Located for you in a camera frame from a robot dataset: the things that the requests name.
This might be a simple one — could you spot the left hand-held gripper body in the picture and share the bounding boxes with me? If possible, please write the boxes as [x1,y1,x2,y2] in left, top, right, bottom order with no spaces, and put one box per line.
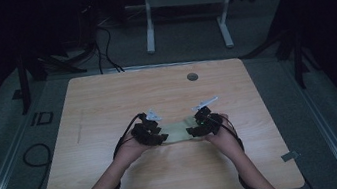
[128,106,167,148]

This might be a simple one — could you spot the black cable loop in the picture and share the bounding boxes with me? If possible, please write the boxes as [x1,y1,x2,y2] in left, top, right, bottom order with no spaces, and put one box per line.
[20,140,56,179]

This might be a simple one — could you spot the round grey table grommet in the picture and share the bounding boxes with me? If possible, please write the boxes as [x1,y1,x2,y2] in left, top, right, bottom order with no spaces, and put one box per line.
[186,71,200,83]

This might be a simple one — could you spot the person's left hand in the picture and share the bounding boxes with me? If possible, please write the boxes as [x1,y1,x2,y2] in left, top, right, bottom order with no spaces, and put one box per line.
[109,132,155,171]

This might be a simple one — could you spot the black metal stand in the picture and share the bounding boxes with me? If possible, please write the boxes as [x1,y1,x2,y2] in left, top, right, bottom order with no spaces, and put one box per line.
[287,28,313,90]
[6,49,36,117]

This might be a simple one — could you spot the black tripod legs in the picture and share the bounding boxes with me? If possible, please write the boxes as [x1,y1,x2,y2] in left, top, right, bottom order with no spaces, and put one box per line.
[24,40,101,83]

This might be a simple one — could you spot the grey tape piece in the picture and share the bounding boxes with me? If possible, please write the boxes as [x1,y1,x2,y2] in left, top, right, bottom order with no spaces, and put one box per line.
[279,150,301,164]

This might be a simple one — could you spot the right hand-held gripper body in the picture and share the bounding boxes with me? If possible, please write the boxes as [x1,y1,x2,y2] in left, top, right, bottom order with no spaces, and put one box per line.
[190,95,227,139]

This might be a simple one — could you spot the person's right hand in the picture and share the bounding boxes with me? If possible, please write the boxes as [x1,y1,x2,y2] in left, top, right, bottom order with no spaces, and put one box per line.
[201,109,247,163]

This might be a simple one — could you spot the right hand-held gripper black cable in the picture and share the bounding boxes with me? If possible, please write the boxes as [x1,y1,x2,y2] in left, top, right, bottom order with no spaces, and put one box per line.
[214,109,293,189]

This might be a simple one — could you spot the black floor cables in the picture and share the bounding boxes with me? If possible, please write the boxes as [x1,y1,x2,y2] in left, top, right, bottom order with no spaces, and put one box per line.
[91,21,126,77]

